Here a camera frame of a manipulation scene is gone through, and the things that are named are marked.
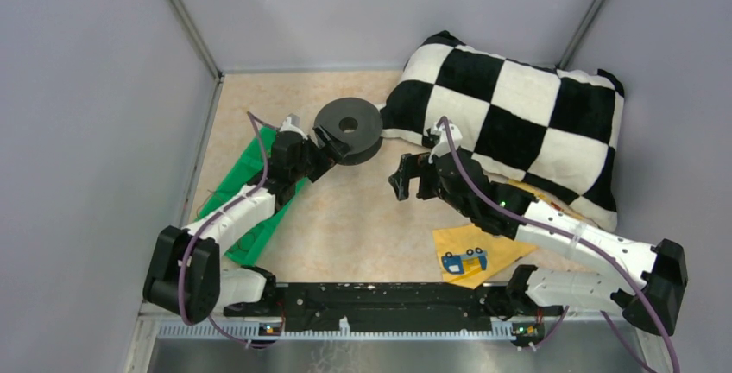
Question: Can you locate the black cable spool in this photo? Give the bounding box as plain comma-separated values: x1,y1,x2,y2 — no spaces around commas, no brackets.
313,98,382,166

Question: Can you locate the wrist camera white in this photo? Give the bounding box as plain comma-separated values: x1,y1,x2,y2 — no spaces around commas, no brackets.
278,114,308,138
428,117,463,163

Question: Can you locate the white slotted cable duct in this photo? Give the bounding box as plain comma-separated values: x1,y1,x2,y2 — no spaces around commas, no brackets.
157,319,516,341

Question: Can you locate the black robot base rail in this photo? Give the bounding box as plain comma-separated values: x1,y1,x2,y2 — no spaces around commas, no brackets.
223,281,565,335

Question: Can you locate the green compartment tray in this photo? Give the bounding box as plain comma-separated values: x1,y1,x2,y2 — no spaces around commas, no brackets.
195,138,289,265

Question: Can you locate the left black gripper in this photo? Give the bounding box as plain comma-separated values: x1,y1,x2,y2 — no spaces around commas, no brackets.
290,123,352,182

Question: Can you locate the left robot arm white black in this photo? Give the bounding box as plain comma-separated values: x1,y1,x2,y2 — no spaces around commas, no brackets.
142,126,355,325

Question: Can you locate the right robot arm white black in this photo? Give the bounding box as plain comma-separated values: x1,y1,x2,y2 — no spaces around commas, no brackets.
388,149,688,335

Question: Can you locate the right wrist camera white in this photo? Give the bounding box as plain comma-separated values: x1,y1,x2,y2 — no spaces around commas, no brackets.
428,117,463,163

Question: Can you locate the black white checkered pillow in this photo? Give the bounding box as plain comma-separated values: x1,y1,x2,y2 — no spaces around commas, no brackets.
380,30,625,231

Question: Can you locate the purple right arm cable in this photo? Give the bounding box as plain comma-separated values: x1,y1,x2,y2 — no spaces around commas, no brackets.
437,116,682,373

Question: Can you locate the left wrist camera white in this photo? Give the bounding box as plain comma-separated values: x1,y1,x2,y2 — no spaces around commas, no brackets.
278,114,308,138

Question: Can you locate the yellow cloth with car print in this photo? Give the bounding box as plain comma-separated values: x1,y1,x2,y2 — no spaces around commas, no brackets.
432,178,596,291

